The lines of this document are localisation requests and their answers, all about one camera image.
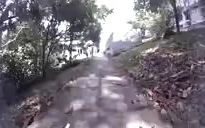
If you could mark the row of trees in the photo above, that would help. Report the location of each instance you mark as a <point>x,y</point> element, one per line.
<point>160,20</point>

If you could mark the leaf-strewn grass slope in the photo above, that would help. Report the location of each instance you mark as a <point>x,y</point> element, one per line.
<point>170,73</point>

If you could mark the pale concrete slab path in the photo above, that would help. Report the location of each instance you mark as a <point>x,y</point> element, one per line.
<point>100,90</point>

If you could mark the pale building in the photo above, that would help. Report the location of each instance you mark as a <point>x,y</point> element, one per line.
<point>200,15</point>

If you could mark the leaf-strewn grass verge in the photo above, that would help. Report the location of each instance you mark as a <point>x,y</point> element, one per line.
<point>33,104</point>

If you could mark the dense wood of trees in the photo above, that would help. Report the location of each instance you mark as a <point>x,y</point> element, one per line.
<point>40,40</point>

